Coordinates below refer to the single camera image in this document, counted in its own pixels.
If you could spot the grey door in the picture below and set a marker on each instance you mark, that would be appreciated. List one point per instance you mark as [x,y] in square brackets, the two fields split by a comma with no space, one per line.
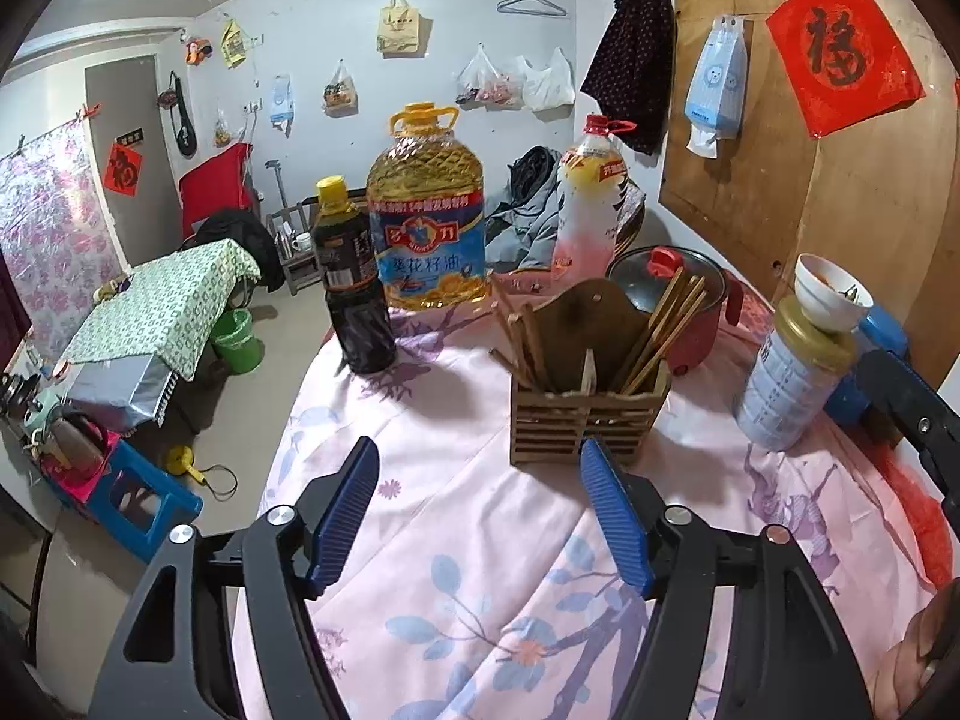
[127,90]

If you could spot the beige tote bag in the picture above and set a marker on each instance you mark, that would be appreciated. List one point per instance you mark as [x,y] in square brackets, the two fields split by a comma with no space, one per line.
[400,26]

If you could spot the red cloth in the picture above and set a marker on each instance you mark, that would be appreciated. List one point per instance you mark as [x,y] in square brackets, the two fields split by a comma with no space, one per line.
[214,191]

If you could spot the blue lidded canister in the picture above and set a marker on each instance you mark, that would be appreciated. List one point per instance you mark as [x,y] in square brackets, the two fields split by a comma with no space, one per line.
[885,330]

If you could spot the metal cane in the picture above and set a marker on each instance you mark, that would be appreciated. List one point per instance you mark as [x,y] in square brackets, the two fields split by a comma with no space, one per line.
[275,180]

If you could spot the green patterned cloth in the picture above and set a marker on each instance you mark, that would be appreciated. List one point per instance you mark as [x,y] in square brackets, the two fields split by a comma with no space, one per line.
[157,307]

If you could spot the dark soy sauce bottle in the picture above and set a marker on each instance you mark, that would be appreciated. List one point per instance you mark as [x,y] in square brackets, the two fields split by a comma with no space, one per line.
[360,322]

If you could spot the white plastic bag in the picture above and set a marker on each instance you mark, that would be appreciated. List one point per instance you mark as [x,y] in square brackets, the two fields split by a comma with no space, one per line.
[547,86]

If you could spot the crumpled red plastic bag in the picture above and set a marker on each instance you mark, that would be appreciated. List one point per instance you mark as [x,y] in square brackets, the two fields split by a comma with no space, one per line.
[922,525]

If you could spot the person's right hand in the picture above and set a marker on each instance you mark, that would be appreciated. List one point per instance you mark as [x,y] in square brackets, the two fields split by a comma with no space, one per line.
[911,660]

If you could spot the black garment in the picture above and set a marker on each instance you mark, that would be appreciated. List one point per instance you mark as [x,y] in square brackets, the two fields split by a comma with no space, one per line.
[240,236]

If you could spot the large yellow cooking oil bottle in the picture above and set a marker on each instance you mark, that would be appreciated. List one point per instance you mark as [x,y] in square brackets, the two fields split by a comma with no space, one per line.
[427,240]

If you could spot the plywood board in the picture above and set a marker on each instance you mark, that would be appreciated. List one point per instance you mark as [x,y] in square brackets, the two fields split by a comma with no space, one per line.
[787,187]

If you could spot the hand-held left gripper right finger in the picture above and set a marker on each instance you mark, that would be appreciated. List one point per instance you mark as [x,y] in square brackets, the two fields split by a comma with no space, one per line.
[611,517]

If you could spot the white mug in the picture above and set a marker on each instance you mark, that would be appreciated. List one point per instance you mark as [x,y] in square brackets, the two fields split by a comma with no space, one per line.
[303,243]

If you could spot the red electric cooking pot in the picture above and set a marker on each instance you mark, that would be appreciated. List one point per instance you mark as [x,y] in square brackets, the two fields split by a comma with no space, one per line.
[701,345]

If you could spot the black hanging bag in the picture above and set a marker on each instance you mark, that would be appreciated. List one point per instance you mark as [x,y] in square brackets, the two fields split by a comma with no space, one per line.
[182,135]

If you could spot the grey jacket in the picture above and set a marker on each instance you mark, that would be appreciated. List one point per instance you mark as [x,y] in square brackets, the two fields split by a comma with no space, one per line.
[532,217]

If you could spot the green bucket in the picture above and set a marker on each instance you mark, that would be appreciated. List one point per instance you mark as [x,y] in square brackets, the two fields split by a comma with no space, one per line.
[238,345]

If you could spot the small yellow bag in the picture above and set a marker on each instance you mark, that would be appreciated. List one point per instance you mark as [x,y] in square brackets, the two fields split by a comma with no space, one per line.
[234,45]

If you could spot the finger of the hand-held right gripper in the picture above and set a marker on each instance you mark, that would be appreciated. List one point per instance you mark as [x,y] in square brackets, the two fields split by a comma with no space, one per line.
[900,390]

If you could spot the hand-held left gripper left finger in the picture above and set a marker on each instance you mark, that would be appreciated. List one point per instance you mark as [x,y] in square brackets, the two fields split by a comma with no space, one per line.
[345,517]

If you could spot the small clear hanging bag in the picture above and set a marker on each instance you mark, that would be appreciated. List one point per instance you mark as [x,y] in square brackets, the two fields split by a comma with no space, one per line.
[221,131]

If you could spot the group of wooden chopsticks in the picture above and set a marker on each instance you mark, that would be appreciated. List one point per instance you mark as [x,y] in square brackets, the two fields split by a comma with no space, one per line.
[660,330]

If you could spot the blue mask pack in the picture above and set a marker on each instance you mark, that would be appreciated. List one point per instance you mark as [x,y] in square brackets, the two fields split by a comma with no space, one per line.
[281,101]

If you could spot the white bowl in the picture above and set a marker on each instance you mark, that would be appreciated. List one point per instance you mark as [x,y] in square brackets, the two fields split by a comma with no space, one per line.
[821,300]

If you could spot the small red paper poster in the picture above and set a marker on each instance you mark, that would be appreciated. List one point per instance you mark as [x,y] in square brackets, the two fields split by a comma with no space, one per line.
[124,170]

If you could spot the patterned cushion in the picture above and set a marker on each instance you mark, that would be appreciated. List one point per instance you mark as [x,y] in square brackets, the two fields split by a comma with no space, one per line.
[634,206]

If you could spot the large red paper poster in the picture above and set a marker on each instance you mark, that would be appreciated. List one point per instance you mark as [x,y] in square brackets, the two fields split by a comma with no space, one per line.
[840,52]

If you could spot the silver foil box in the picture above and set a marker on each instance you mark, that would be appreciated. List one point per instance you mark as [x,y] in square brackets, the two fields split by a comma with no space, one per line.
[112,390]

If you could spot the dark dotted garment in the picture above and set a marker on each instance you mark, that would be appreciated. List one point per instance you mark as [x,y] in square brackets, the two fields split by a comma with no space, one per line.
[630,52]

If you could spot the wooden chopstick holder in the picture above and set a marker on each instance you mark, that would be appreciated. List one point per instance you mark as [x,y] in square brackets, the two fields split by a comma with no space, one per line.
[585,427]

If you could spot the glass pot lid red knob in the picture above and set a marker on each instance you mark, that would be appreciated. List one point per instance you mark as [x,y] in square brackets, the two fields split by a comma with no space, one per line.
[630,277]

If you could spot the orange wall toy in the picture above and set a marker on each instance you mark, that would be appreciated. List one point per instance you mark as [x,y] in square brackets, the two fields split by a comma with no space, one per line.
[199,50]

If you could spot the blue plastic stool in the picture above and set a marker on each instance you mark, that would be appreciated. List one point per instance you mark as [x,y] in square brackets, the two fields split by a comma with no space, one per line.
[172,510]

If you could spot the pink floral sheet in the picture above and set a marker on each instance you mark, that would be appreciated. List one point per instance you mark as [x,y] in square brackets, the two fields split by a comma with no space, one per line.
[52,225]

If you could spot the pink drink bottle red cap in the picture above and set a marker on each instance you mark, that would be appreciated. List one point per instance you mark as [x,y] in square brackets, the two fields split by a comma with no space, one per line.
[589,210]

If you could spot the plastic snack bag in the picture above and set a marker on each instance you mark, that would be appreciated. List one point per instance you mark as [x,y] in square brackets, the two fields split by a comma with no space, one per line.
[340,94]

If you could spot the clear plastic bag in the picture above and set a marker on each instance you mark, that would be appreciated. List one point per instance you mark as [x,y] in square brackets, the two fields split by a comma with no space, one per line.
[484,82]

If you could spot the milk powder tin gold lid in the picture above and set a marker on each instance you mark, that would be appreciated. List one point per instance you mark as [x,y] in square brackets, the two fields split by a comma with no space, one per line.
[787,382]

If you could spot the blue white tissue pack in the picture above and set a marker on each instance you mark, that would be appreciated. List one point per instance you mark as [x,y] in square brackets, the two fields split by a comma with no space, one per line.
[716,82]

